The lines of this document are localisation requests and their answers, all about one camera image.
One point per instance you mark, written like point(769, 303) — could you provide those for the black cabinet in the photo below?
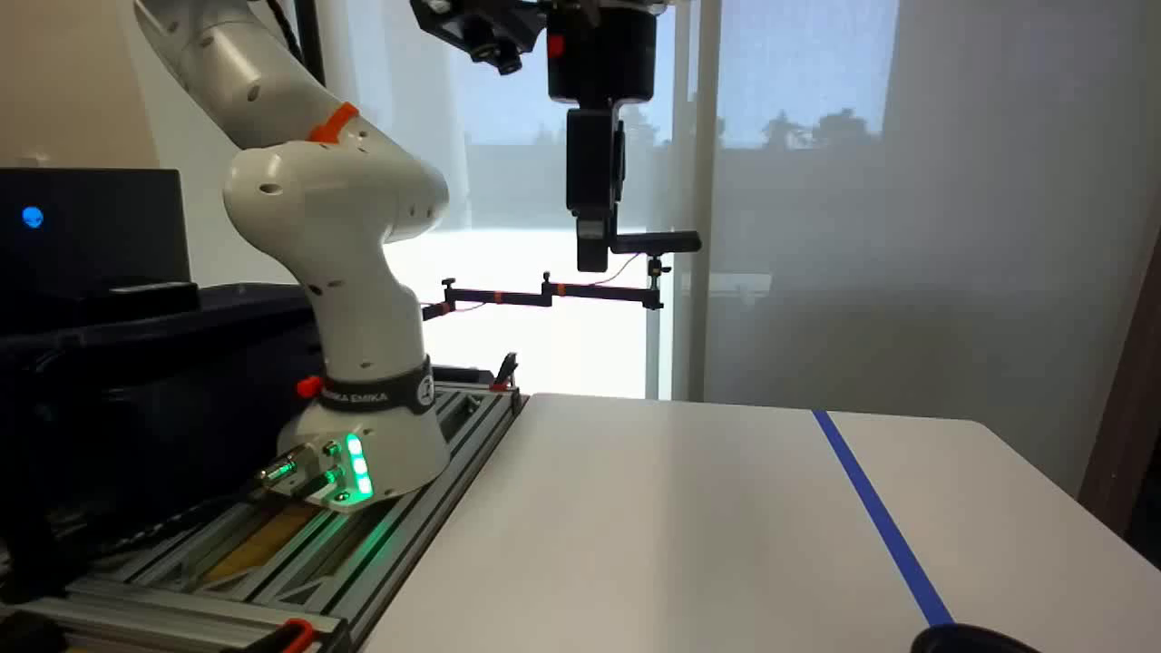
point(146, 412)

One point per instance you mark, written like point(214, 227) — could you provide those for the aluminium rail base frame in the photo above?
point(400, 533)

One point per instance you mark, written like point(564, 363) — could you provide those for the dark teal cup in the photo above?
point(966, 640)

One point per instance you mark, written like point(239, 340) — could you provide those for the black stereo camera bar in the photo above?
point(654, 241)

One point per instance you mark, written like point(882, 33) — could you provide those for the long blue tape strip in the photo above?
point(877, 510)

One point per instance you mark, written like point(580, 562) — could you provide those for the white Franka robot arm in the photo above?
point(337, 221)

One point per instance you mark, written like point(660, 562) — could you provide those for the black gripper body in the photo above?
point(602, 49)

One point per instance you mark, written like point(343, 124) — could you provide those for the black monitor with blue light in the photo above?
point(111, 231)

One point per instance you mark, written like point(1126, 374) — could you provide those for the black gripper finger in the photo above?
point(593, 170)

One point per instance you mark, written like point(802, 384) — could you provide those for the white window mullion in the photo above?
point(693, 184)

